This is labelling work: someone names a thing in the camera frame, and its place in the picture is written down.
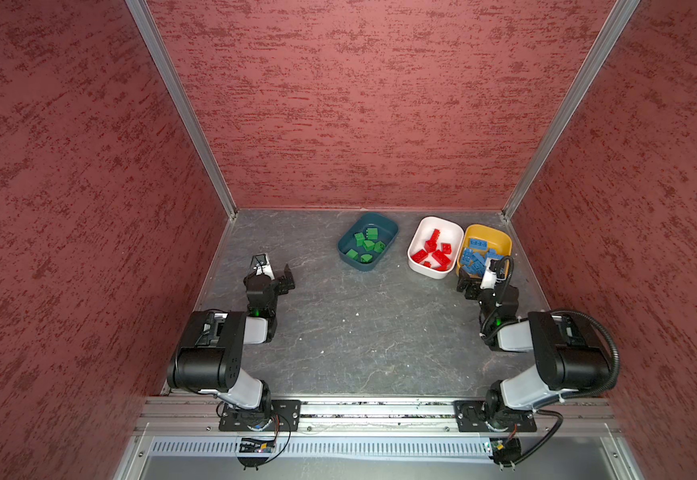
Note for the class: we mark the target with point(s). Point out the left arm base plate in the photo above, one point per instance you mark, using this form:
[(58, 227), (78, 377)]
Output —
[(273, 415)]

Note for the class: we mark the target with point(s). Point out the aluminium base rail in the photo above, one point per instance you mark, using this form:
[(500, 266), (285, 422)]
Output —
[(426, 428)]

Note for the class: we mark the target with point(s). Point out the aluminium corner post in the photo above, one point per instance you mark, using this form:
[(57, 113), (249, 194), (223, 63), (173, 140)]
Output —
[(149, 31), (608, 35)]

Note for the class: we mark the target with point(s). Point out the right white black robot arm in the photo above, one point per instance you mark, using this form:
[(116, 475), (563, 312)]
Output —
[(574, 355)]

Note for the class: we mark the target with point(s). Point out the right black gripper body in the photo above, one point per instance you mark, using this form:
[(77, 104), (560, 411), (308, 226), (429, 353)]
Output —
[(473, 291)]

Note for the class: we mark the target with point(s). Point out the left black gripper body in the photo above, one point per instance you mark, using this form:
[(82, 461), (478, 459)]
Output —
[(279, 287)]

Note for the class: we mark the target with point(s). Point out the red square lego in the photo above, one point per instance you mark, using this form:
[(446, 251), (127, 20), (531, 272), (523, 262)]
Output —
[(428, 246)]

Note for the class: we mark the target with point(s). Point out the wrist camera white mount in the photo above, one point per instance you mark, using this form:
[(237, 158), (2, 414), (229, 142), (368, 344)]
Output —
[(260, 265), (490, 276)]

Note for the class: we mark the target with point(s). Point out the blue long lego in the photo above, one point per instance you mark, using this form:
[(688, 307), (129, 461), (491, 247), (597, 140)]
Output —
[(477, 244), (472, 262), (492, 254)]

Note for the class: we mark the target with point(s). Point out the white plastic bin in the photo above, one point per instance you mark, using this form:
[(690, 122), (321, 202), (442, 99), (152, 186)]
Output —
[(450, 233)]

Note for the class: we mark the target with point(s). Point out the left controller board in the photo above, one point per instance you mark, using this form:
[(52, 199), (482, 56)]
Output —
[(255, 447)]

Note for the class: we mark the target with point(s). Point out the aluminium corner post right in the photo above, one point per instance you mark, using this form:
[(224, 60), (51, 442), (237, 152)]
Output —
[(608, 35)]

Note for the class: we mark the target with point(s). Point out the aluminium corner post left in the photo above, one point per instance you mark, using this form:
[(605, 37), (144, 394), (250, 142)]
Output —
[(149, 31)]

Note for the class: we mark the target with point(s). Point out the right controller board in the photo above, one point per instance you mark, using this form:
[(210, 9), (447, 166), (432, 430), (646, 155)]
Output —
[(505, 452)]

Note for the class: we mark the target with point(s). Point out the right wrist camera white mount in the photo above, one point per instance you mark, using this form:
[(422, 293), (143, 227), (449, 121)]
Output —
[(490, 276)]

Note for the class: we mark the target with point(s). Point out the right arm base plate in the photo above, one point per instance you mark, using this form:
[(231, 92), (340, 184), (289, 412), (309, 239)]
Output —
[(478, 416)]

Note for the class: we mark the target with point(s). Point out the controller board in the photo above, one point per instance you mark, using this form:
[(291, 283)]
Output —
[(255, 447), (505, 452)]

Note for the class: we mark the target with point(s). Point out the teal plastic bin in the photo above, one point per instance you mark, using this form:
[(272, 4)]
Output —
[(387, 233)]

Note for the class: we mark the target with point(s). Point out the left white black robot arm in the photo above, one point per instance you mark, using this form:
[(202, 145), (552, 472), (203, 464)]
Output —
[(208, 358)]

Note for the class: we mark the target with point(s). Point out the red long lego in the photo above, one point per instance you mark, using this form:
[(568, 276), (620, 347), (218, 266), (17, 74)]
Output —
[(420, 256), (433, 236)]

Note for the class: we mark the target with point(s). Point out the yellow plastic bin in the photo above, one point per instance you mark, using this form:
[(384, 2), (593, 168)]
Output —
[(497, 240)]

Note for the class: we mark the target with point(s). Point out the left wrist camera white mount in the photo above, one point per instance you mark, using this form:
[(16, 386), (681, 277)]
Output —
[(260, 265)]

